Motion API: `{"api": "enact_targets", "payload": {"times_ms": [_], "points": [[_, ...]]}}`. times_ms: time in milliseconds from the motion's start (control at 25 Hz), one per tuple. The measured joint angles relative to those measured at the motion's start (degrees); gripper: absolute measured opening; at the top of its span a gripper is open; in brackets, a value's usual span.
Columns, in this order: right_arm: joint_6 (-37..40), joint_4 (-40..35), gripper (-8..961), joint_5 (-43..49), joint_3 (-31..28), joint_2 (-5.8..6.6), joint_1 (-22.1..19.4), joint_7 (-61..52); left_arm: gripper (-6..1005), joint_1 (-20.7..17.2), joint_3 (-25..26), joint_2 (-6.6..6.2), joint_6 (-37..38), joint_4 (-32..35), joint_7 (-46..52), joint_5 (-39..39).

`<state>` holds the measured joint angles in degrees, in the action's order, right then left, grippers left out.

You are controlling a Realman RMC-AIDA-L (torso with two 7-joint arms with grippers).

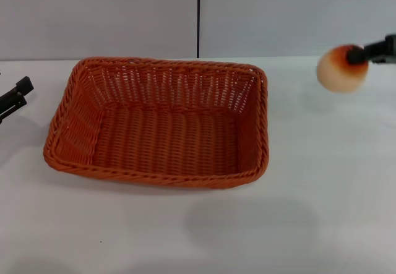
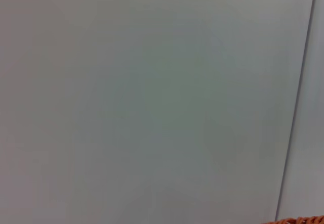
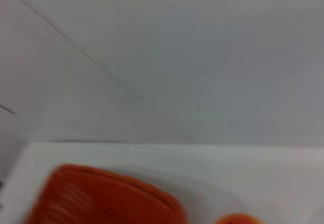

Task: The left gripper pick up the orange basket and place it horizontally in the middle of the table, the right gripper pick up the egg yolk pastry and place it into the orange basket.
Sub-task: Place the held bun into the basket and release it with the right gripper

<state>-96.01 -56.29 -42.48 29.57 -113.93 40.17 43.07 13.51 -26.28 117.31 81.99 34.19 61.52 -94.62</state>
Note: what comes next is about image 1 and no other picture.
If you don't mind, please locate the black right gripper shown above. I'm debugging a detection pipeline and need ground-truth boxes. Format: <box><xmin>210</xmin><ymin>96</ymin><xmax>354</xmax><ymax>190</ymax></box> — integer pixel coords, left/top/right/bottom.
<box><xmin>346</xmin><ymin>33</ymin><xmax>396</xmax><ymax>66</ymax></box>

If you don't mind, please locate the round toasted bread bun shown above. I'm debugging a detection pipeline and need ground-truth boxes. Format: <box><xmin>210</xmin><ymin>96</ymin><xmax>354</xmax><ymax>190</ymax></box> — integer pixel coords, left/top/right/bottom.
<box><xmin>316</xmin><ymin>45</ymin><xmax>370</xmax><ymax>94</ymax></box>

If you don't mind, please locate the orange woven rectangular basket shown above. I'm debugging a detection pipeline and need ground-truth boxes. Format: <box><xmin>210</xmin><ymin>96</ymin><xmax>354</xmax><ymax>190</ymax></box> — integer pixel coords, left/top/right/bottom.
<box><xmin>43</xmin><ymin>56</ymin><xmax>270</xmax><ymax>190</ymax></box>

